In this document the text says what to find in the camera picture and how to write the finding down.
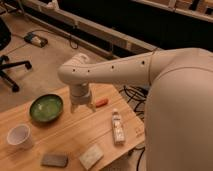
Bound beige sponge block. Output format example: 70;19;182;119
79;144;104;170

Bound grey sponge block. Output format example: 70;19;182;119
40;154;68;167

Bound black office chair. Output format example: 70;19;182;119
0;17;32;92

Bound small white bottle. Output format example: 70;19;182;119
112;109;125;145

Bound orange marker pen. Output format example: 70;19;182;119
95;98;109;108

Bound white paper cup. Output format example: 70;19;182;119
6;124;34;149

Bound black floor cables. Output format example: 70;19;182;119
118;84;150;123

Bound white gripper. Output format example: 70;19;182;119
70;83;96;113

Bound green ceramic bowl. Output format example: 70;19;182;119
29;94;63;123

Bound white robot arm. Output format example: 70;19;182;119
58;48;213;171

